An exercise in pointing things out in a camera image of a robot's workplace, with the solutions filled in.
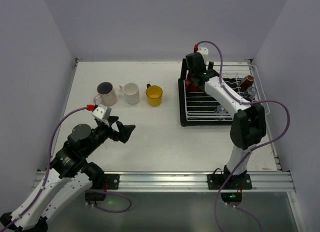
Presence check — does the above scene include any white faceted mug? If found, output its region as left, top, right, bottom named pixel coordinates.
left=119, top=82, right=140, bottom=105

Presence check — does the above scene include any red mug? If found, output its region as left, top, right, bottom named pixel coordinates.
left=185, top=74, right=201, bottom=92

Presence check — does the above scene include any pale pink mug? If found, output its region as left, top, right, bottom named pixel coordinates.
left=93, top=82, right=117, bottom=106

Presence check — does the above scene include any white wire dish rack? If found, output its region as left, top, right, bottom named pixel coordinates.
left=178, top=62, right=266, bottom=126

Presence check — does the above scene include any clear glass cup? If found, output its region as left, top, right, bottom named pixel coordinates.
left=243, top=86, right=257, bottom=101
left=214, top=105, right=228, bottom=120

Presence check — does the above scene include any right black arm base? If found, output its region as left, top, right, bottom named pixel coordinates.
left=206, top=167, right=253, bottom=206

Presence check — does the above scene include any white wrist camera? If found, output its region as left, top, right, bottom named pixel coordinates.
left=197, top=46, right=209, bottom=64
left=91, top=104, right=112, bottom=125

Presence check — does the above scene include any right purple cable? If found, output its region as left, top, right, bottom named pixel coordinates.
left=192, top=40, right=292, bottom=232

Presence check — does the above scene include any dark brown cup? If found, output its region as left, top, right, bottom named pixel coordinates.
left=239, top=75, right=255, bottom=92

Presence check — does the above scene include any yellow mug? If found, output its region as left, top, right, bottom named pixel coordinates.
left=145, top=84, right=163, bottom=107

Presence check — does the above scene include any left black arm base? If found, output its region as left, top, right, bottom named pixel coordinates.
left=84, top=174, right=120, bottom=202

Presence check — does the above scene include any purple cable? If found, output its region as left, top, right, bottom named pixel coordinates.
left=192, top=40, right=292, bottom=232
left=0, top=104, right=97, bottom=230

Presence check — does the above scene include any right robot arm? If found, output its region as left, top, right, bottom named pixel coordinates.
left=182, top=52, right=267, bottom=176

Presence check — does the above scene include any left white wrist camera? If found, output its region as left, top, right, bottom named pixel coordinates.
left=91, top=104, right=112, bottom=125

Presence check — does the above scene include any black drain tray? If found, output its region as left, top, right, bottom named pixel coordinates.
left=178, top=79, right=232, bottom=127

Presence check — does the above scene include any aluminium mounting rail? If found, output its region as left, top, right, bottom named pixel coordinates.
left=32, top=171, right=296, bottom=193

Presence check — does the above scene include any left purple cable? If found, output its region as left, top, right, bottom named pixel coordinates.
left=0, top=104, right=97, bottom=230

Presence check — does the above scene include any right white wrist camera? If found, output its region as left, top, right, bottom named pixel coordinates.
left=197, top=46, right=209, bottom=64

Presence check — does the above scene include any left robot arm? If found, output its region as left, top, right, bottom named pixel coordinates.
left=0, top=116, right=135, bottom=232

